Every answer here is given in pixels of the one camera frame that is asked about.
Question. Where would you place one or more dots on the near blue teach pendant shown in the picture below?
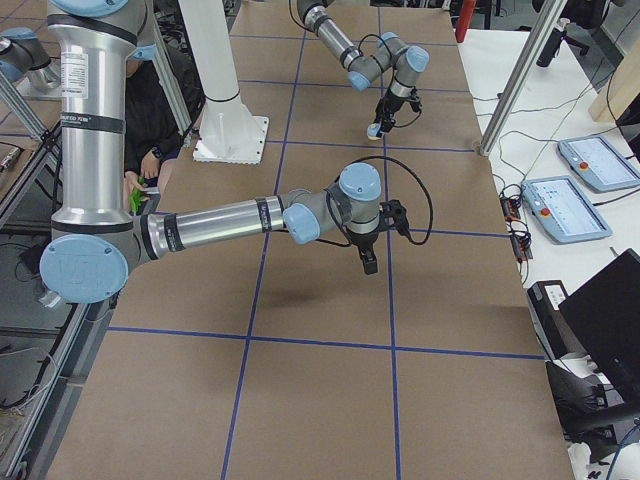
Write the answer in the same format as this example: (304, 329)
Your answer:
(563, 211)

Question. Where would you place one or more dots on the seated person in black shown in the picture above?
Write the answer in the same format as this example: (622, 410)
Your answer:
(152, 138)

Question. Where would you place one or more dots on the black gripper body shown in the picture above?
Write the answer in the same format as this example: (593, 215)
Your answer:
(390, 107)
(363, 241)

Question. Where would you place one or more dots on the red cylinder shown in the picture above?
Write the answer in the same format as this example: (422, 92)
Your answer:
(466, 12)

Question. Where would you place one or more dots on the aluminium frame post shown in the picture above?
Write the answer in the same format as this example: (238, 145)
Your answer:
(543, 41)

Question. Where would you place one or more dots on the black laptop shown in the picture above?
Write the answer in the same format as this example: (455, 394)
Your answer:
(604, 315)

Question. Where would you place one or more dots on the far blue teach pendant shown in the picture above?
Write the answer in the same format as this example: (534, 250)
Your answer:
(598, 163)

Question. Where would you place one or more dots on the black monitor stand base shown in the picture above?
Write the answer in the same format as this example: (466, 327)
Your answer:
(589, 412)

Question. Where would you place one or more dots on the blue teach pendant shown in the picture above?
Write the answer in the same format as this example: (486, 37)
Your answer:
(563, 211)
(598, 163)

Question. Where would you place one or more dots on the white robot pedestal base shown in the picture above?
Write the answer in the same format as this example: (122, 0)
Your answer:
(228, 132)

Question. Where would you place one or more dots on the blue and cream call bell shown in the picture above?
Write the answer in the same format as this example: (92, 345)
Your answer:
(374, 132)

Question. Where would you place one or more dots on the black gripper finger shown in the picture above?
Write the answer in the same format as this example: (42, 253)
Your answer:
(381, 122)
(368, 259)
(389, 123)

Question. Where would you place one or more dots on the green object in hand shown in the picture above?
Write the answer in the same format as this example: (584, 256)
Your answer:
(137, 195)

